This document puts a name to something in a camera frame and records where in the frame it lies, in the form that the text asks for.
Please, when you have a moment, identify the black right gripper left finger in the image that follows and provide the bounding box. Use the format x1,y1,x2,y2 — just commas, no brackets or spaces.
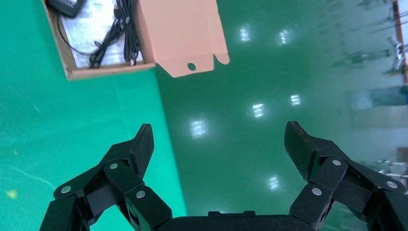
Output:
39,123,173,231

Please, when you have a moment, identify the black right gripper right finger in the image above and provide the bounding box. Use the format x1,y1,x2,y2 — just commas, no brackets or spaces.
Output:
284,121,408,231

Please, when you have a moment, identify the black data cable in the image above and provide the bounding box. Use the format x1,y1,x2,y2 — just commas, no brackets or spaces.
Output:
116,0,141,66

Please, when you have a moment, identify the black computer mouse with cord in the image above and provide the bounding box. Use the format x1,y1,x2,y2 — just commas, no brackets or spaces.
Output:
48,0,126,69

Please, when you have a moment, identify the brown cardboard box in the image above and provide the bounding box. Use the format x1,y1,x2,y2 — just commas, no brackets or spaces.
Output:
41,0,230,80

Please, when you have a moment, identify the green table cloth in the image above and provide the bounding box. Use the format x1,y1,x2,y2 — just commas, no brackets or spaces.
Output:
0,0,189,231

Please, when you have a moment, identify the white printed paper sheet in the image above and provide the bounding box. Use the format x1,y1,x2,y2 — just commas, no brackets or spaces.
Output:
60,0,144,69

